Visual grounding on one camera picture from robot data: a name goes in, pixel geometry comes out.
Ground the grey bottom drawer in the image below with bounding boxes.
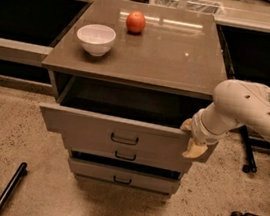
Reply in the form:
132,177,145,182
68,157,180,195

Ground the red apple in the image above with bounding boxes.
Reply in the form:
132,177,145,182
126,11,146,34

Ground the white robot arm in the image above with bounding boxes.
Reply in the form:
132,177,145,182
181,79,270,159

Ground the white bowl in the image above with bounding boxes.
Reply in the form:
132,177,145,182
76,24,117,57

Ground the grey top drawer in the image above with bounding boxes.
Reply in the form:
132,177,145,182
33,100,221,173

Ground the grey drawer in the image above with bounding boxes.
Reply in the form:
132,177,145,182
68,157,180,195
33,100,221,173
63,136,192,172

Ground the grey middle drawer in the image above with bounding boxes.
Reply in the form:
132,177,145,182
63,136,192,172

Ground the grey drawer cabinet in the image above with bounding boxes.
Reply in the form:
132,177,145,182
24,0,239,206

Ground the black stand leg behind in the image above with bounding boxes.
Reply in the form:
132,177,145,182
240,125,257,174

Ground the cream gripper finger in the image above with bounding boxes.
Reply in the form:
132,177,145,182
183,138,208,159

